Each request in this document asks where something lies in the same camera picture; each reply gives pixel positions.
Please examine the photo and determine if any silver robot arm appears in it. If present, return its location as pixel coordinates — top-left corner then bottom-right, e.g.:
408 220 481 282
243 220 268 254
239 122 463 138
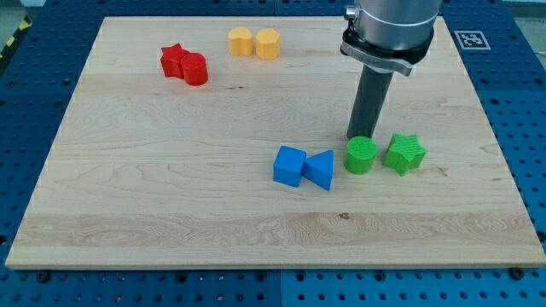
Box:
340 0 442 76

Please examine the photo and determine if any green star block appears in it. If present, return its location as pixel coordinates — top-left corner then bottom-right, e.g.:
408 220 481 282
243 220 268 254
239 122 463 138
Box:
382 133 427 176

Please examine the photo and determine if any red star block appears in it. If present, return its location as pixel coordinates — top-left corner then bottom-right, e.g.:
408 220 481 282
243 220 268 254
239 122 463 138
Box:
160 43 189 79

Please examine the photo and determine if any blue cube block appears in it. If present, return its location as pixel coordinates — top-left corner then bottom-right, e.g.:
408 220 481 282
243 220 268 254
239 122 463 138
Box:
273 145 306 188

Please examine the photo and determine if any blue triangle block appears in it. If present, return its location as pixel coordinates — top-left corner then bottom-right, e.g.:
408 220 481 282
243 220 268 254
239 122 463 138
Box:
303 150 334 190

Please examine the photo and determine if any light wooden board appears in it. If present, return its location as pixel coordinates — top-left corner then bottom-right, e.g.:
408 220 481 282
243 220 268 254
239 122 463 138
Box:
6 17 545 270

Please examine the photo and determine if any green cylinder block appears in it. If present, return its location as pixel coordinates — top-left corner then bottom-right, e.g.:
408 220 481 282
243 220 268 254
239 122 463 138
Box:
344 136 377 175

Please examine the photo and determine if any yellow hexagon block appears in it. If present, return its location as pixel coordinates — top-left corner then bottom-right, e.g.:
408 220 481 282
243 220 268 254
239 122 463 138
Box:
255 28 281 60

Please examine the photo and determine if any red cylinder block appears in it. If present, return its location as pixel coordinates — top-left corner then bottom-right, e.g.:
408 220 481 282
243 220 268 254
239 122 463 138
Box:
181 53 208 86

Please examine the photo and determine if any yellow heart block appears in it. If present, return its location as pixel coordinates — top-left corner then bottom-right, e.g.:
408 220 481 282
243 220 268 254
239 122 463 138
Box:
228 26 253 56

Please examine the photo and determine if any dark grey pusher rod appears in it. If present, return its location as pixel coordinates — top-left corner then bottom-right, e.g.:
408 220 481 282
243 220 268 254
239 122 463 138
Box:
346 66 392 139

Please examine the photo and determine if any white fiducial marker tag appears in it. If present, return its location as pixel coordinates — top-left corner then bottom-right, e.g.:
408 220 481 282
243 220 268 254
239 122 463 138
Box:
455 30 491 50

